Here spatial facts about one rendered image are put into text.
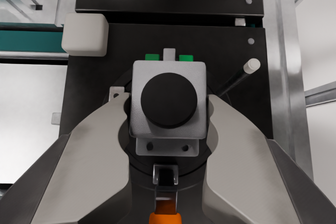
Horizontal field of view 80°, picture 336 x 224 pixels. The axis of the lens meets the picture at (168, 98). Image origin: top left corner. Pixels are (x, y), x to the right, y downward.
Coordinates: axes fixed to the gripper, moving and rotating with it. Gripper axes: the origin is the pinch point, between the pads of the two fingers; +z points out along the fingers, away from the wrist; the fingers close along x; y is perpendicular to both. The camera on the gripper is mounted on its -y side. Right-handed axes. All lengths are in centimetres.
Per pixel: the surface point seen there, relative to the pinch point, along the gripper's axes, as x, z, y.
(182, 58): 1.1, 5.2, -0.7
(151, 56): -1.5, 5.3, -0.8
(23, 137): -19.5, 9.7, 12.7
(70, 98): -11.1, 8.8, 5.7
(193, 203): 2.9, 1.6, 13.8
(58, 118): -12.5, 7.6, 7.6
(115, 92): -5.2, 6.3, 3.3
